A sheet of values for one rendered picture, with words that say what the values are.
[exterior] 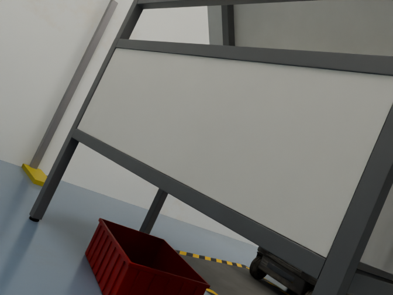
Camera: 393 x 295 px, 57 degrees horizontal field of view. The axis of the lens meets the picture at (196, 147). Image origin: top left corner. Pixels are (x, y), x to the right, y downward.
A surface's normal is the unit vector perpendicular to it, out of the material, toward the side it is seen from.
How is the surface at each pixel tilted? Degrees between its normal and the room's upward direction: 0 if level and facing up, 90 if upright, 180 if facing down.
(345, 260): 90
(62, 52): 90
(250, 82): 90
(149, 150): 90
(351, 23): 129
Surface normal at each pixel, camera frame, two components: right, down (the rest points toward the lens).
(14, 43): 0.57, 0.21
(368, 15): -0.76, 0.30
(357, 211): -0.64, -0.34
